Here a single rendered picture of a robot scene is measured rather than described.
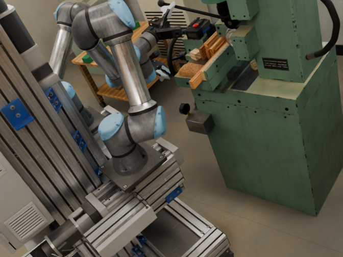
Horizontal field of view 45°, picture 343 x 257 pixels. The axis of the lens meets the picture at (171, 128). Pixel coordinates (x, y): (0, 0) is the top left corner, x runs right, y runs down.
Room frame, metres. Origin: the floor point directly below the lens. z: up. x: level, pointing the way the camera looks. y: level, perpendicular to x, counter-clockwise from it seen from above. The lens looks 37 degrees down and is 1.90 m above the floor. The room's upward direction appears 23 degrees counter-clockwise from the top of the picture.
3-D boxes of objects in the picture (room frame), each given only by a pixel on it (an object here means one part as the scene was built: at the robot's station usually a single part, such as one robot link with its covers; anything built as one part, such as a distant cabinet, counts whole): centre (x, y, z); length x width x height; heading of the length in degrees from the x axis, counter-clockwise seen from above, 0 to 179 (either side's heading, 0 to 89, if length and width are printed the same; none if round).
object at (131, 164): (1.36, 0.21, 0.87); 0.15 x 0.15 x 0.10
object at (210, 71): (1.76, -0.47, 0.93); 0.60 x 0.02 x 0.06; 128
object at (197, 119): (1.74, -0.15, 0.58); 0.12 x 0.08 x 0.08; 38
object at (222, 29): (1.77, -0.45, 0.99); 0.14 x 0.07 x 0.09; 38
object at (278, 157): (1.70, -0.52, 0.35); 0.58 x 0.45 x 0.71; 38
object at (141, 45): (1.67, 0.00, 1.12); 0.11 x 0.08 x 0.09; 128
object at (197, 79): (1.73, -0.37, 0.92); 0.54 x 0.02 x 0.04; 128
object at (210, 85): (1.88, -0.38, 0.87); 0.61 x 0.30 x 0.06; 128
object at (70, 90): (1.82, 0.42, 0.98); 0.13 x 0.12 x 0.14; 38
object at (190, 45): (1.94, -0.33, 0.91); 0.15 x 0.14 x 0.09; 128
